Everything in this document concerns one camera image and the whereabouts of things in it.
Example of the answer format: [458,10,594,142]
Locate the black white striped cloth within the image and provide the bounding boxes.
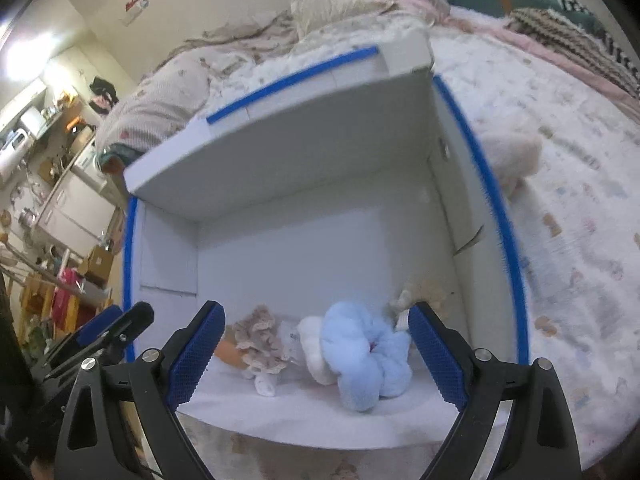
[556,0,639,90]

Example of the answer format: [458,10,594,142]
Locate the cardboard box on floor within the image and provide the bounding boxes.
[81,246,114,286]

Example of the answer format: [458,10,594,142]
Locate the white fluffy sock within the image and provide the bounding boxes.
[253,316,337,398]

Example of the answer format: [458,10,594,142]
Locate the white box blue edges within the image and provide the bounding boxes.
[121,27,532,451]

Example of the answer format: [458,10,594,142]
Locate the white kitchen cabinet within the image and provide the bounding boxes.
[34,171,115,258]

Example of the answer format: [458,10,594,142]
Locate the beige pillow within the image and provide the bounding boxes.
[291,0,393,38]

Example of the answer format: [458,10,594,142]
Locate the light blue fluffy sock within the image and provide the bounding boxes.
[320,301,412,413]

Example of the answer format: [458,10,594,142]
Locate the orange soft item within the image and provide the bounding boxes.
[214,339,247,370]

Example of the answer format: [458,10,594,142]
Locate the patterned white bed sheet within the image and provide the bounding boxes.
[198,0,639,479]

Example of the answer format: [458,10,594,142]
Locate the beige crumpled duvet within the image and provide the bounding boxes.
[94,10,298,166]

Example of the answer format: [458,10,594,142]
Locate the yellow wooden rack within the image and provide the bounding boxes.
[16,269,113,344]

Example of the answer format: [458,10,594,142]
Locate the cream fluffy blanket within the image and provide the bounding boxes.
[477,115,542,197]

